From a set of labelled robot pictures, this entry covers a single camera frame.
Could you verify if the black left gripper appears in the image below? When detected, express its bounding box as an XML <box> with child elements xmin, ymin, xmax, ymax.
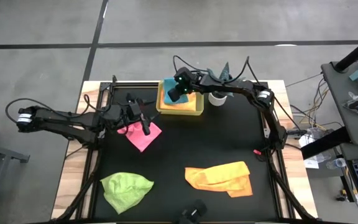
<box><xmin>126</xmin><ymin>93</ymin><xmax>152</xmax><ymax>136</ymax></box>

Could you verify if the blue microfiber towel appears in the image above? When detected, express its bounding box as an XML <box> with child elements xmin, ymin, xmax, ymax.
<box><xmin>162</xmin><ymin>77</ymin><xmax>190</xmax><ymax>106</ymax></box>

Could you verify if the pink microfiber towel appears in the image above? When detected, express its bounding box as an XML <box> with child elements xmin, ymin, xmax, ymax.
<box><xmin>116</xmin><ymin>121</ymin><xmax>163</xmax><ymax>153</ymax></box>

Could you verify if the green microfiber towel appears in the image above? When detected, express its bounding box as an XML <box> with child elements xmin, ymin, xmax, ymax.
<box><xmin>100</xmin><ymin>172</ymin><xmax>155</xmax><ymax>215</ymax></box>

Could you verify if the yellow plastic bin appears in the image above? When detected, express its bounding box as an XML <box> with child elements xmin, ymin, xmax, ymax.
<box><xmin>155</xmin><ymin>80</ymin><xmax>204</xmax><ymax>116</ymax></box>

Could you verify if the artificial plant in white pot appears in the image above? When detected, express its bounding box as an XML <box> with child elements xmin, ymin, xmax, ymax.
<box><xmin>206</xmin><ymin>61</ymin><xmax>245</xmax><ymax>107</ymax></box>

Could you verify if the black device with white label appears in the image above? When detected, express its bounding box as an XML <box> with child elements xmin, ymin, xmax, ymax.
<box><xmin>175</xmin><ymin>198</ymin><xmax>208</xmax><ymax>224</ymax></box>

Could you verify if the white paper sheet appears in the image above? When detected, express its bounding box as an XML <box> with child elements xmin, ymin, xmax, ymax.
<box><xmin>303</xmin><ymin>158</ymin><xmax>319</xmax><ymax>169</ymax></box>

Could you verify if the dark grey side desk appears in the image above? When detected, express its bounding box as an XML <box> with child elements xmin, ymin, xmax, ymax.
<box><xmin>300</xmin><ymin>60</ymin><xmax>358</xmax><ymax>224</ymax></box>

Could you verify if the clear plastic bottle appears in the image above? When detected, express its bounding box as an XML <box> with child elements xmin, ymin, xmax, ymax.
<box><xmin>326</xmin><ymin>157</ymin><xmax>347</xmax><ymax>170</ymax></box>

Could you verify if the black pole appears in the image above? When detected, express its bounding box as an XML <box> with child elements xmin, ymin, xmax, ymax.
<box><xmin>334</xmin><ymin>30</ymin><xmax>358</xmax><ymax>73</ymax></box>

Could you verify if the black aluminium table frame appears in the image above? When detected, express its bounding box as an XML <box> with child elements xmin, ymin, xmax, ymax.
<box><xmin>51</xmin><ymin>74</ymin><xmax>319</xmax><ymax>224</ymax></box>

